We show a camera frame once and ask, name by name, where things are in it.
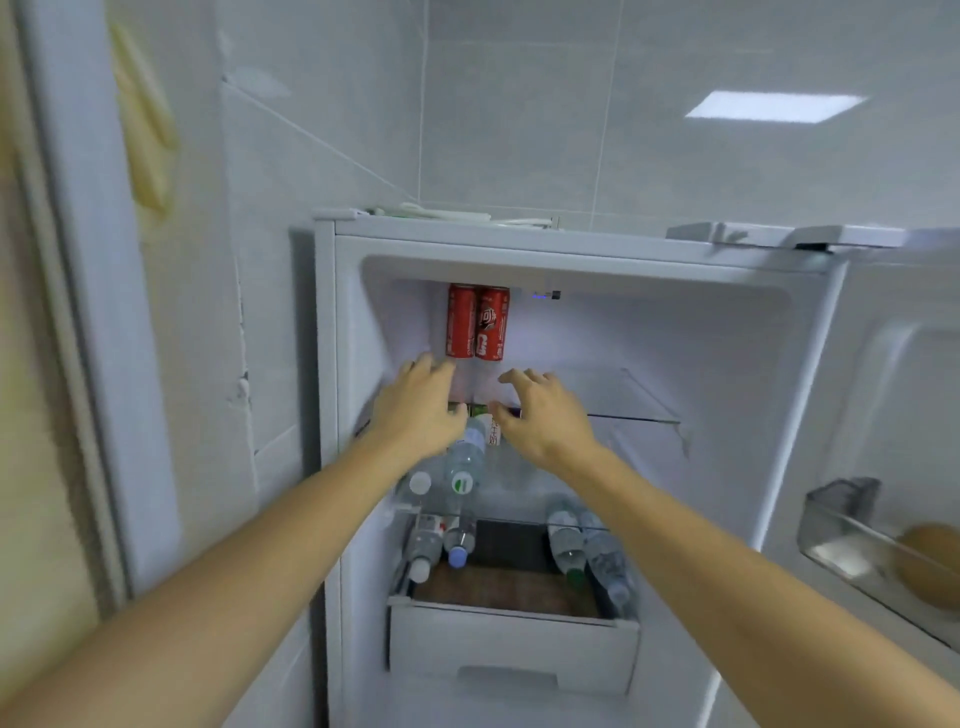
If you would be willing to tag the person's left hand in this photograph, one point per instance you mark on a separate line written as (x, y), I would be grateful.
(416, 416)

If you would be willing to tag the person's right hand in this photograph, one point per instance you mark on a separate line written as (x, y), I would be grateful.
(551, 431)

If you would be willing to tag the person's right thumb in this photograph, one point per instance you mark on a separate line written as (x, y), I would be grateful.
(504, 425)

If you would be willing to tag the person's left thumb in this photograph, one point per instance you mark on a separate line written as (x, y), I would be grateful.
(457, 426)

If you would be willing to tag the person's right forearm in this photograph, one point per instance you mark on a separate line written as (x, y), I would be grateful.
(750, 600)

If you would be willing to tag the person's left forearm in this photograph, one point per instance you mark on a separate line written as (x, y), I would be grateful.
(202, 600)

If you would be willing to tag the red and white carton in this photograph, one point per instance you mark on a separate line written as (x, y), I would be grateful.
(495, 433)

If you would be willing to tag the green packet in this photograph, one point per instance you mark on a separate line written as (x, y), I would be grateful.
(459, 409)

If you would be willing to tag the green label water bottle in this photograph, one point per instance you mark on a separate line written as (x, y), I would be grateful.
(465, 465)

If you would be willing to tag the white cap plastic bottle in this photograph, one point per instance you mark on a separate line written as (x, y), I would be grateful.
(418, 482)

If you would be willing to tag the glass refrigerator shelf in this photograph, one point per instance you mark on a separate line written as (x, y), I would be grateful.
(622, 397)
(517, 514)

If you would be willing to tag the red soda can black print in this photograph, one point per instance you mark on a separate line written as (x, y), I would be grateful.
(492, 322)

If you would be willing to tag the blue cap plastic bottle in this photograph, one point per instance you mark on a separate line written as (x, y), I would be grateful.
(459, 541)

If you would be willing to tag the red label white-cap bottle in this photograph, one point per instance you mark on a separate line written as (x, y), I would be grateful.
(424, 551)

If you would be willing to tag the green cap plastic bottle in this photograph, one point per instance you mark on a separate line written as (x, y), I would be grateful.
(567, 546)

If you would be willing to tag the refrigerator light control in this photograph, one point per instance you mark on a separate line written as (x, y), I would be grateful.
(545, 294)

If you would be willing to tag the clear plastic water bottle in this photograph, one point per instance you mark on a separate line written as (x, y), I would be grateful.
(609, 564)

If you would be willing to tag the white objects atop refrigerator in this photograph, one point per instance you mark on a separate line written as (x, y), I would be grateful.
(450, 213)

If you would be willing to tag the white refrigerator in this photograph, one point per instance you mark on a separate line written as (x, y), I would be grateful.
(712, 360)

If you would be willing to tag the white refrigerator drawer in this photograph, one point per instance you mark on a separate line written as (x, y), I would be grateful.
(517, 649)

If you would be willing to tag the white door hinge cover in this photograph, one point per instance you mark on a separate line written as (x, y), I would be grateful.
(750, 234)

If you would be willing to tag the clear door shelf bin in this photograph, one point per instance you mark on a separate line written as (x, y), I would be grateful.
(847, 540)

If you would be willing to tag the white refrigerator door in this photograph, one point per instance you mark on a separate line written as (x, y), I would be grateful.
(900, 390)

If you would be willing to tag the round yellow-brown fruit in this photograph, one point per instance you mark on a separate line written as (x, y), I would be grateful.
(930, 562)

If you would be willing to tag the white door frame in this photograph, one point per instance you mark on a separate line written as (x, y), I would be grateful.
(105, 300)

